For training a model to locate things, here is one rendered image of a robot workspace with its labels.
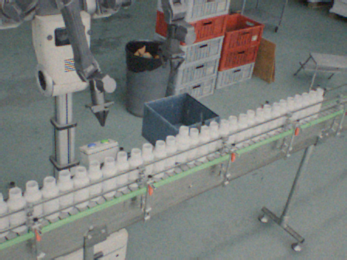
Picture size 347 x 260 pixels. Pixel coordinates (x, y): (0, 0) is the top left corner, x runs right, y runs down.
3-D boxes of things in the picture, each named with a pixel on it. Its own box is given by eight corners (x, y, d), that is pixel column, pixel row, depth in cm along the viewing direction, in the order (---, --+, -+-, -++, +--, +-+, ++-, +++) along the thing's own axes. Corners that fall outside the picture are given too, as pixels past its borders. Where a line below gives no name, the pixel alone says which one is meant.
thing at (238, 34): (224, 53, 454) (228, 32, 443) (197, 39, 479) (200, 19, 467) (261, 43, 490) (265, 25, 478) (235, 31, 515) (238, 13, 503)
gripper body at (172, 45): (170, 47, 180) (172, 30, 176) (185, 56, 174) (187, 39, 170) (157, 49, 177) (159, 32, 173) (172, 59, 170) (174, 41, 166)
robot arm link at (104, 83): (90, 57, 171) (73, 70, 167) (106, 58, 162) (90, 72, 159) (104, 81, 177) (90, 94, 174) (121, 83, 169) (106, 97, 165)
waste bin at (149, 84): (137, 125, 399) (142, 62, 364) (112, 103, 427) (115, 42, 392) (176, 114, 424) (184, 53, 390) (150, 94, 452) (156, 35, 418)
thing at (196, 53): (180, 69, 408) (183, 46, 396) (151, 53, 431) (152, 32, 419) (221, 56, 446) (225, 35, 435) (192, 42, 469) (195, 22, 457)
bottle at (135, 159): (142, 180, 179) (146, 148, 170) (137, 189, 174) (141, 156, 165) (128, 177, 180) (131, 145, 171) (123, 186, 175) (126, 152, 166)
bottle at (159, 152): (152, 168, 187) (156, 137, 178) (165, 172, 185) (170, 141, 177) (147, 176, 182) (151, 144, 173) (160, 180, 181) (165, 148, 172)
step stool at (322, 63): (329, 78, 542) (340, 47, 520) (346, 102, 491) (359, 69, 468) (293, 74, 539) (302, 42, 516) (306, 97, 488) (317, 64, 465)
